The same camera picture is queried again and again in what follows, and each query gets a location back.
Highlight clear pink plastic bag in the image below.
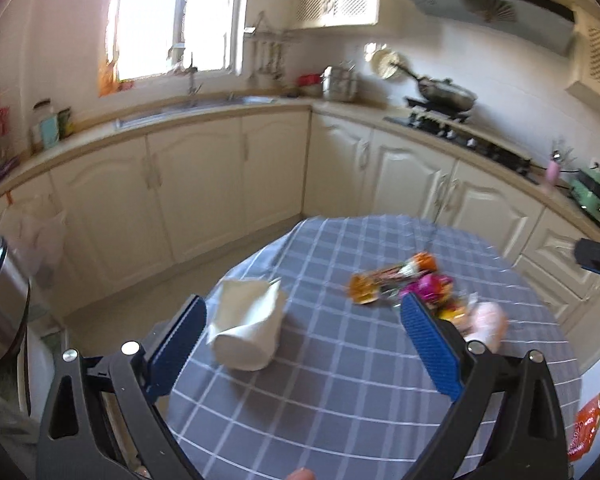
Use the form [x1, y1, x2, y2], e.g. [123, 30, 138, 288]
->
[456, 294, 508, 353]

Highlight colourful candy wrappers pile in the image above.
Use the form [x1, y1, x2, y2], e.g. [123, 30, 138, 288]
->
[355, 252, 467, 325]

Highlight white paper cup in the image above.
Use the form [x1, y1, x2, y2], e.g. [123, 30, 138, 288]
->
[207, 278, 288, 372]

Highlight orange peel piece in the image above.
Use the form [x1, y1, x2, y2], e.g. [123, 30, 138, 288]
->
[348, 274, 380, 306]

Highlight cream lower kitchen cabinets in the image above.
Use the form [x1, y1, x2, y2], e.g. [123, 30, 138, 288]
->
[0, 102, 600, 370]

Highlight kitchen window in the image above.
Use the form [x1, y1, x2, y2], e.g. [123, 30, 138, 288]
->
[104, 0, 247, 81]

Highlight person's thumb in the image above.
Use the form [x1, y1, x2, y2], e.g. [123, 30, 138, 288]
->
[285, 468, 316, 480]

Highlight green electric cooker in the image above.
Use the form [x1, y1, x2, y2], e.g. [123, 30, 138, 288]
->
[570, 164, 600, 226]

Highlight pink utensil holder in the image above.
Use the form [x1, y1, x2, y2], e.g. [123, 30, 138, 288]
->
[544, 160, 562, 186]

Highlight grey checked tablecloth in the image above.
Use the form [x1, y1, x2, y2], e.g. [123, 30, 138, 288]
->
[166, 216, 581, 479]

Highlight orange printed bag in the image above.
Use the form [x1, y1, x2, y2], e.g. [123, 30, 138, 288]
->
[568, 392, 600, 463]

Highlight steel electric kettle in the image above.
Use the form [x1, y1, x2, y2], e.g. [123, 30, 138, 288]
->
[0, 235, 31, 363]

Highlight white plastic bag on cabinet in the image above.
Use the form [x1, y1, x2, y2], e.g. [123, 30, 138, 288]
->
[0, 194, 67, 289]

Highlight black gas stove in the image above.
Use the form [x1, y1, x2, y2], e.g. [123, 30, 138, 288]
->
[384, 98, 538, 183]

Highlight steel wok with lid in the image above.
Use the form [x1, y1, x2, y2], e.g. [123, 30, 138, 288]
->
[390, 61, 478, 113]

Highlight stainless steel sink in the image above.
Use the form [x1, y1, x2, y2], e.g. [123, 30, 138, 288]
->
[114, 94, 276, 130]

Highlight teal box on counter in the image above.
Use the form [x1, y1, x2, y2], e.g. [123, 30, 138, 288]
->
[38, 114, 60, 150]

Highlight black range hood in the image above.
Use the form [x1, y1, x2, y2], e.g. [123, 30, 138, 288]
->
[411, 0, 576, 55]

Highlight cream round steamer tray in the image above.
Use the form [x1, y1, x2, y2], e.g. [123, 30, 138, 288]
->
[370, 48, 403, 80]

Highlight stainless steel stockpot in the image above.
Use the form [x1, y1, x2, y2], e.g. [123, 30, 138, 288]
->
[322, 63, 358, 103]

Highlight chrome sink faucet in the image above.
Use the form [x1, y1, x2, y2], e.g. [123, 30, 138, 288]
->
[168, 42, 202, 107]

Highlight hanging utensil rack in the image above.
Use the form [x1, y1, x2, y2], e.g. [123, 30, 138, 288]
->
[242, 11, 294, 89]

